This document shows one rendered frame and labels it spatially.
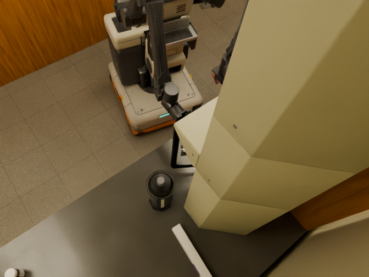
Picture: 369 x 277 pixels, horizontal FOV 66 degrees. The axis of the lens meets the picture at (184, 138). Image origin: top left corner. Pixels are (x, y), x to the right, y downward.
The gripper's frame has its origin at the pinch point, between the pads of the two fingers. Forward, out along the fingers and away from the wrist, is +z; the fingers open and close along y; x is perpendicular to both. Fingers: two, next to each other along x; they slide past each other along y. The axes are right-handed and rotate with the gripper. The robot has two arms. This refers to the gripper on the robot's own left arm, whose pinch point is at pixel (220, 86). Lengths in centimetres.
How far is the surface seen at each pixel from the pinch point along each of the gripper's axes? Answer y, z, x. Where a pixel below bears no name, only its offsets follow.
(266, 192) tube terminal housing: 50, -43, -40
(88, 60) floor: -146, 111, -15
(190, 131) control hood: 26, -41, -44
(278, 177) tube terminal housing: 49, -54, -40
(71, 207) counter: 5, 16, -84
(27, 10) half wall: -162, 52, -44
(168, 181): 26, -8, -49
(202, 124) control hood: 26, -41, -39
